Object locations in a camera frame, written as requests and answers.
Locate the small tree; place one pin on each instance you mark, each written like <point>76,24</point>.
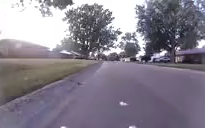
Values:
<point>130,46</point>

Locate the small house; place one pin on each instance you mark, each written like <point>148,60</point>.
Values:
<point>66,54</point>

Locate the grey asphalt road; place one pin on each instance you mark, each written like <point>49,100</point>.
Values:
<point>136,83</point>

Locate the large broad tree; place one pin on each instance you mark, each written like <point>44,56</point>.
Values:
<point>88,26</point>

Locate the white scrap on road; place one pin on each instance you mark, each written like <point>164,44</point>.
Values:
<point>123,103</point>

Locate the vehicle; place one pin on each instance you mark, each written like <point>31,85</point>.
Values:
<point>161,59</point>

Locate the concrete kerb gutter strip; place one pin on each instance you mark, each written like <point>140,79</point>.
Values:
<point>40,96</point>

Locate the grass lawn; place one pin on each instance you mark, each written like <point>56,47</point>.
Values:
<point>30,71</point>

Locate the overhanging tree branches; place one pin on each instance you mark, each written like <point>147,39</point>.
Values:
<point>50,5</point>

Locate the large dark tree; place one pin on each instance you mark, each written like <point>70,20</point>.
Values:
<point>171,23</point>

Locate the low house with dark roof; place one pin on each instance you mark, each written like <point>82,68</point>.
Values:
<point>16,50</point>

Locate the grass verge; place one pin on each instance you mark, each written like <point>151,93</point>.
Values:
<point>193,66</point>

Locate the house with dark porch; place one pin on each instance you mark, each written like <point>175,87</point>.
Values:
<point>195,56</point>

